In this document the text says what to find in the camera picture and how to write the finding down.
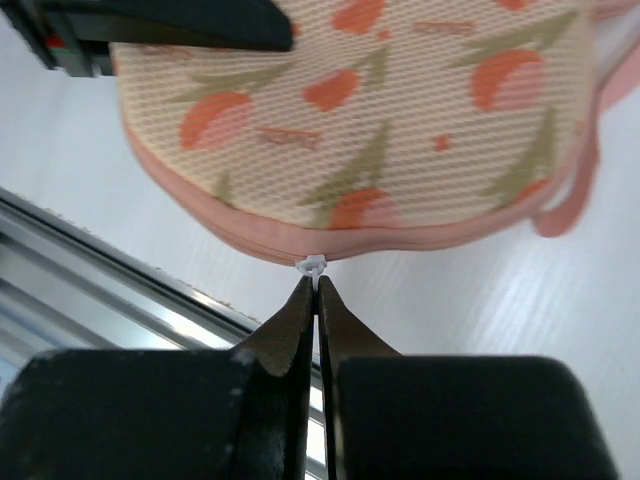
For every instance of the white zipper pull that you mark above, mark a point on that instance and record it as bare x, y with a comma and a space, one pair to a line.
313, 267

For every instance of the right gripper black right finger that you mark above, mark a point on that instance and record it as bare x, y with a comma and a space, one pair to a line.
395, 416

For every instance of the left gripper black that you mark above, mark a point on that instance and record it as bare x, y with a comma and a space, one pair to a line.
235, 24

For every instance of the peach floral laundry bag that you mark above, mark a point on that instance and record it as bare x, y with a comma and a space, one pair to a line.
392, 125

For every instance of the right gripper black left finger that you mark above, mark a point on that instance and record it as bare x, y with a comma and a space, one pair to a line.
239, 413

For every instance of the aluminium mounting rail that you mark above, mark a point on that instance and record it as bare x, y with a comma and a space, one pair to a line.
62, 288

